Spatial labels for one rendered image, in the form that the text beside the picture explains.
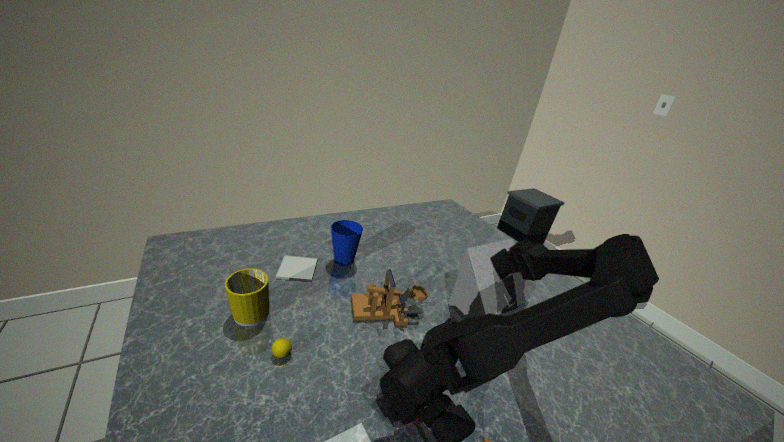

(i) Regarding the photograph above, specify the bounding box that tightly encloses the yellow ball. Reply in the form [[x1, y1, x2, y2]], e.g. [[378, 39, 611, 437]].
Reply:
[[271, 338, 292, 358]]

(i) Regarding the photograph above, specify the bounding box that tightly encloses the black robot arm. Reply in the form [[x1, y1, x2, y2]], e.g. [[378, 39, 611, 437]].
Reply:
[[379, 234, 659, 425]]

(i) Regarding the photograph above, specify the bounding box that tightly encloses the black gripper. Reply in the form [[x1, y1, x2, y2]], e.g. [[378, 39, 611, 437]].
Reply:
[[383, 339, 475, 442]]

